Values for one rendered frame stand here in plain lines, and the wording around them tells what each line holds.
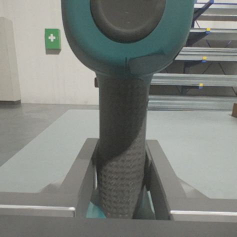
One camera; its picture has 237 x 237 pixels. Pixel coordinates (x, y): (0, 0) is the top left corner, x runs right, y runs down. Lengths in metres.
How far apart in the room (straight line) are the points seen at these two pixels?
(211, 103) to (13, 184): 3.90
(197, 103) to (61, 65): 3.43
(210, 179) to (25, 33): 5.25
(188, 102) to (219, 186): 3.60
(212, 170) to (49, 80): 4.87
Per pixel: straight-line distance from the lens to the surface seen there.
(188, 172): 0.36
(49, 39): 4.93
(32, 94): 5.31
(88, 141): 0.15
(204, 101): 4.03
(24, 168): 0.38
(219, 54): 4.18
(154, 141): 0.16
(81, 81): 4.81
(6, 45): 5.19
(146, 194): 0.17
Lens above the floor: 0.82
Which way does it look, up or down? 14 degrees down
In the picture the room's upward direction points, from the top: 1 degrees clockwise
